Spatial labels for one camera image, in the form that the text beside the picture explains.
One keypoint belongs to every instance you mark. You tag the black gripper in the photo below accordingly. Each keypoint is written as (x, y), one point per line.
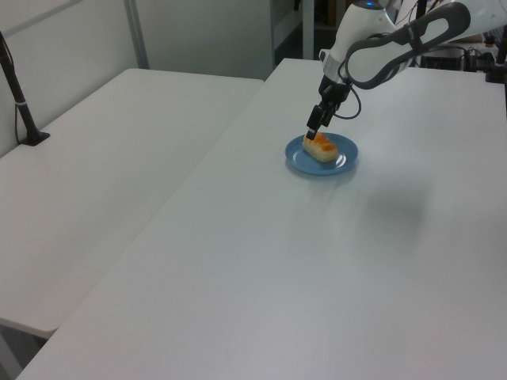
(334, 93)

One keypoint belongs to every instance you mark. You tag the orange glazed bread loaf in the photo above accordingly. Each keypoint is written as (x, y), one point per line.
(321, 147)

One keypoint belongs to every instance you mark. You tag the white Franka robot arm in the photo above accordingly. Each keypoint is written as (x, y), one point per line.
(390, 43)

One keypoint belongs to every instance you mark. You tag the blue round plate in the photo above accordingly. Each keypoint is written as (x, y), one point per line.
(321, 155)

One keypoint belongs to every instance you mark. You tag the black electronics box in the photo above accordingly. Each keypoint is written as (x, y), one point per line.
(441, 62)

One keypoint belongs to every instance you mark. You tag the black clamp stand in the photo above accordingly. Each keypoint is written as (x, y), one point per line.
(498, 63)

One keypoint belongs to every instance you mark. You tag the grey metal shelf frame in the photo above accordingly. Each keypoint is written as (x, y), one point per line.
(287, 31)

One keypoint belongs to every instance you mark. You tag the grey metal frame post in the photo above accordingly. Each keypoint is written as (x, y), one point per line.
(136, 33)

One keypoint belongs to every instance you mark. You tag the black camera stand pole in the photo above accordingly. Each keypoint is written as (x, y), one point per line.
(17, 101)

